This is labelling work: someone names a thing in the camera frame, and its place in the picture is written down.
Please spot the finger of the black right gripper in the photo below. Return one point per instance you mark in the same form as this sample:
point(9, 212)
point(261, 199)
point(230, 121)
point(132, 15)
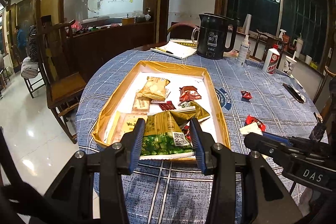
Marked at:
point(266, 144)

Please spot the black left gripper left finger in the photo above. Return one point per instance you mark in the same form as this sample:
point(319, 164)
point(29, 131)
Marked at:
point(71, 194)

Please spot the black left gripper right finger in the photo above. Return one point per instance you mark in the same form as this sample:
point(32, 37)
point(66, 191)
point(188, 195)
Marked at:
point(264, 197)

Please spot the white red snack packet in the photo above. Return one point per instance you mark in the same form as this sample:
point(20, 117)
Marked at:
point(252, 128)

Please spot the red black candy packet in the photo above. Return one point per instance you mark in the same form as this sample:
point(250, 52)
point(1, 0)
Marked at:
point(250, 119)

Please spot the small red candy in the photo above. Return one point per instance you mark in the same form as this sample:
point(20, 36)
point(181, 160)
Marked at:
point(246, 95)

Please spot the olive gold snack packet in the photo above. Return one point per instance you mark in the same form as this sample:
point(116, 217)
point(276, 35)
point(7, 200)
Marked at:
point(200, 113)

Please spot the dark red snack packet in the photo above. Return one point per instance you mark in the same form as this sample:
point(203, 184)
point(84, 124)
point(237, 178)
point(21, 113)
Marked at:
point(189, 93)

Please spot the green pea snack packet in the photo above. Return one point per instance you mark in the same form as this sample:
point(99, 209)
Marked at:
point(163, 133)

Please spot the golden yellow snack packet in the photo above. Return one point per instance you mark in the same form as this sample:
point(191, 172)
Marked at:
point(154, 88)

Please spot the wooden chair right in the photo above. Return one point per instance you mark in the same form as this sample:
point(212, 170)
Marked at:
point(323, 99)

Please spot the black silver foil packet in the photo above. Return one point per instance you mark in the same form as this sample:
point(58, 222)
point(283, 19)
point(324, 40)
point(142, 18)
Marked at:
point(298, 96)

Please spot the white patterned paper cup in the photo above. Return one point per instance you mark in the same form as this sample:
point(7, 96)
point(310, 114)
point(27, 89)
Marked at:
point(289, 65)

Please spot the white liquor bottle red label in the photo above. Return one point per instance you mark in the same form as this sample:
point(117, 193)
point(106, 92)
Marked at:
point(271, 60)

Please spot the blue plaid tablecloth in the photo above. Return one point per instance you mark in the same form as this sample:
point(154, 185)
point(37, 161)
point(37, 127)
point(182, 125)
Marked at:
point(176, 192)

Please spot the white spray bottle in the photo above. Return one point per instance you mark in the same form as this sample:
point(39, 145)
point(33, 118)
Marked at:
point(244, 48)

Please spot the wooden armchair left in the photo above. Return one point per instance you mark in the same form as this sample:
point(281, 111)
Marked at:
point(64, 86)

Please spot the gold cardboard tray box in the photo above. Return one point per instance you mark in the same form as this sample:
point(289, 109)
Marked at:
point(127, 100)

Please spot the black electric kettle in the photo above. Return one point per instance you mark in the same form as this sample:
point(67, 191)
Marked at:
point(212, 35)

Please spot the white notebook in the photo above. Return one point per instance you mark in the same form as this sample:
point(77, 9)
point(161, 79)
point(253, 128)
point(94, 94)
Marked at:
point(179, 51)

